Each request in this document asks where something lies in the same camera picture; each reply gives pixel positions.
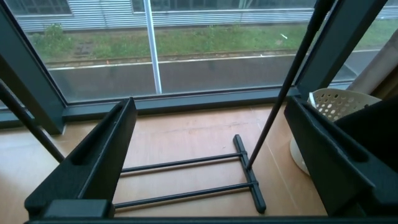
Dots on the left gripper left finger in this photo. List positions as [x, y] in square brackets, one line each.
[93, 168]

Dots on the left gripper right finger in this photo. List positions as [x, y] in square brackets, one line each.
[335, 174]

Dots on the white laundry basket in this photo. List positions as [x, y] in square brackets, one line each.
[335, 99]

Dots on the black clothes rack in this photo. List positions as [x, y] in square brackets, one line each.
[253, 186]

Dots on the beige curtain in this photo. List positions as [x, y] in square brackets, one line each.
[376, 71]

